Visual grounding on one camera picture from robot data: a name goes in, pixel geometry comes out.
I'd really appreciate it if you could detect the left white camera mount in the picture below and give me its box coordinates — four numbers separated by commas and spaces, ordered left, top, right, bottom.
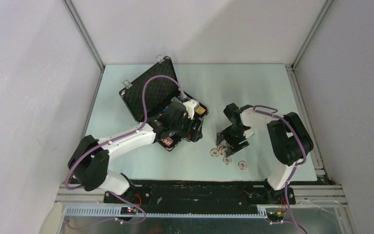
183, 99, 200, 119

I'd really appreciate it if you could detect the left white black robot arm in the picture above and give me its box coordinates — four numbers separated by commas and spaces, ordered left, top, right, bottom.
68, 99, 202, 203

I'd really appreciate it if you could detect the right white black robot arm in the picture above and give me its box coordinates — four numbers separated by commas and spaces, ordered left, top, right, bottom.
216, 103, 314, 204

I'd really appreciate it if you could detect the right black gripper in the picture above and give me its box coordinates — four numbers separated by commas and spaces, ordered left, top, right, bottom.
217, 124, 249, 157

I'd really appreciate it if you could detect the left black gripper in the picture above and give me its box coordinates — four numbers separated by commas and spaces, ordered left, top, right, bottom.
170, 112, 202, 142

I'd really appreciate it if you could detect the black poker set case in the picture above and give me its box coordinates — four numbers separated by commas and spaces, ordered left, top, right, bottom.
119, 56, 208, 151

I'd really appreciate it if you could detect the yellow poker chip stack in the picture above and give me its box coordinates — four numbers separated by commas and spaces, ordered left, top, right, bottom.
195, 105, 206, 115

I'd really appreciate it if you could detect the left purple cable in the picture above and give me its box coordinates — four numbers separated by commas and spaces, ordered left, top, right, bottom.
64, 75, 187, 225

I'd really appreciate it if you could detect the white red chip stack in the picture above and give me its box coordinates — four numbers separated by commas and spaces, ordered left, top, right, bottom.
210, 144, 248, 170

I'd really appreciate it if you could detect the red white chip row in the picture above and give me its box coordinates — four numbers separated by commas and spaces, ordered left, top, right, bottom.
161, 137, 174, 148

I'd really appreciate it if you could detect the green poker chip stack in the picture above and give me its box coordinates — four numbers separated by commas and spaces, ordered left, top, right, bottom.
171, 97, 181, 103

